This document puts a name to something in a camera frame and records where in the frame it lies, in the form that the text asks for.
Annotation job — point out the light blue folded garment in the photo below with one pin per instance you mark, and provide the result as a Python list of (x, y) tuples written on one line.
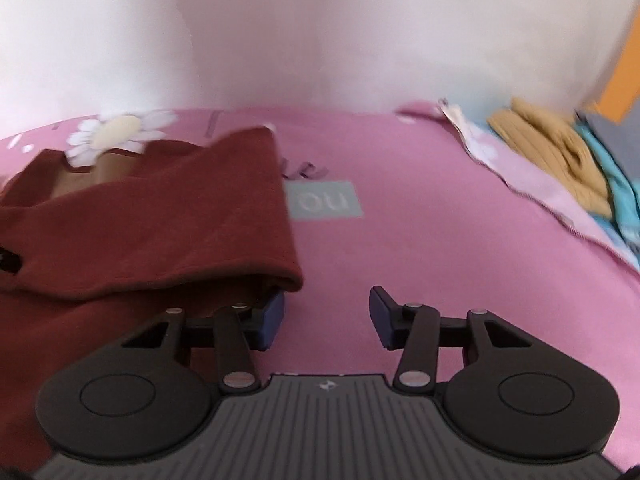
[(624, 193)]

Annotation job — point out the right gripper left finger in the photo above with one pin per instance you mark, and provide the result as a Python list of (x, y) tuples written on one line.
[(239, 331)]

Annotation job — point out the light pink floral blanket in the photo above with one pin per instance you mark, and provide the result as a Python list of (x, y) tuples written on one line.
[(527, 180)]

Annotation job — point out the mustard yellow folded garment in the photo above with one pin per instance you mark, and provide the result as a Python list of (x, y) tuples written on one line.
[(552, 144)]

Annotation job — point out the orange wall trim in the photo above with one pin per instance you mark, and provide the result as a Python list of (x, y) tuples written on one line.
[(622, 89)]

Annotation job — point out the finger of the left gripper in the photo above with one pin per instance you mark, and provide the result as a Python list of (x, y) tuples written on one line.
[(10, 262)]

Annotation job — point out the pink floral bed sheet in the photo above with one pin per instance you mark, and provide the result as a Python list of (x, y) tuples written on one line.
[(394, 200)]

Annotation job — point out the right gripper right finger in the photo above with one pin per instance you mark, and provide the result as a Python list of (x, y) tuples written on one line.
[(413, 329)]

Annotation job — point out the grey folded garment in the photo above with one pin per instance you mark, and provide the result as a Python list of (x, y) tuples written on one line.
[(621, 139)]

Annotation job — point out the dark red knit sweater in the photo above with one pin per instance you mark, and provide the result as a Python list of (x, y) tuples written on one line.
[(179, 226)]

